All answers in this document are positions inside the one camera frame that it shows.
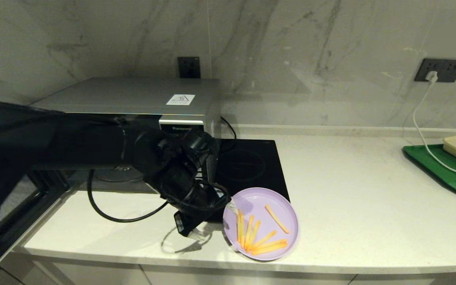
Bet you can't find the purple round plate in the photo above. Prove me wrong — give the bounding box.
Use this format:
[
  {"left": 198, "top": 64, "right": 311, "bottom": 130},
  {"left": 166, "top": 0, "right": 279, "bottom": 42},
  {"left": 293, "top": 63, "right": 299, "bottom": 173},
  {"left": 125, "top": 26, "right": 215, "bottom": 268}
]
[{"left": 222, "top": 187, "right": 300, "bottom": 262}]

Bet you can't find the black glass microwave door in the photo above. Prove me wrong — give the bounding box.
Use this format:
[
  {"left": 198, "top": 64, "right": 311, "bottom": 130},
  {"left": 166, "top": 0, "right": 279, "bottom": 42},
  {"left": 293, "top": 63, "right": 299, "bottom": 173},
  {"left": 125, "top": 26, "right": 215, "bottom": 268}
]
[{"left": 0, "top": 170, "right": 71, "bottom": 274}]

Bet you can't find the silver Panasonic microwave oven body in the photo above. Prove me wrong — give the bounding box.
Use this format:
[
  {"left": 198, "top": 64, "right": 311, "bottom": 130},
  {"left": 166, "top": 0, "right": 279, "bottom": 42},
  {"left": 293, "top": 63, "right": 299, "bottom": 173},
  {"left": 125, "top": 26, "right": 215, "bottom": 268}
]
[{"left": 30, "top": 77, "right": 222, "bottom": 195}]

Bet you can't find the black induction cooktop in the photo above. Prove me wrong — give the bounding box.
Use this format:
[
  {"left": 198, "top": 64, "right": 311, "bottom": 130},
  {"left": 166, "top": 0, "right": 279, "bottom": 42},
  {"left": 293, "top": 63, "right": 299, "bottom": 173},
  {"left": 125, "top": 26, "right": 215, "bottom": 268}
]
[{"left": 207, "top": 139, "right": 291, "bottom": 223}]

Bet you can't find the grey cabinet under counter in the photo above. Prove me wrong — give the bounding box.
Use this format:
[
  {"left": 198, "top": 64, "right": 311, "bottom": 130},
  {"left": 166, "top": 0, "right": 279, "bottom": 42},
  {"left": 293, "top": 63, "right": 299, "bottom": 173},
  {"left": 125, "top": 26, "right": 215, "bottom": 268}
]
[{"left": 0, "top": 253, "right": 456, "bottom": 285}]

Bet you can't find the small dark wall socket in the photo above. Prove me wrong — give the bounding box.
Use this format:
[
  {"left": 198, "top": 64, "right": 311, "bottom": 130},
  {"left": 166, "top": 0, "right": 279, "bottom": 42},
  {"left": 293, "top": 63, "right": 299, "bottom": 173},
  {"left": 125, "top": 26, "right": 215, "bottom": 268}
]
[{"left": 177, "top": 57, "right": 201, "bottom": 79}]

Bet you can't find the white power cable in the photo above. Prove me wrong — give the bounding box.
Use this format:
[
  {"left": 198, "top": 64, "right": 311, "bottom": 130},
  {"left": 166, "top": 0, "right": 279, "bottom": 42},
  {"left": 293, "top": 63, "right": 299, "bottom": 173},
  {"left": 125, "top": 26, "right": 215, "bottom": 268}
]
[{"left": 413, "top": 82, "right": 456, "bottom": 179}]

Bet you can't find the wide dark wall socket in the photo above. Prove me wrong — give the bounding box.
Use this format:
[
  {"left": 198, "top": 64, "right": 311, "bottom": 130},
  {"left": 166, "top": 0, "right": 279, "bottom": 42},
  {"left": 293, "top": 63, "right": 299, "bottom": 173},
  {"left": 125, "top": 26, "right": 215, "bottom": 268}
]
[{"left": 414, "top": 58, "right": 456, "bottom": 83}]

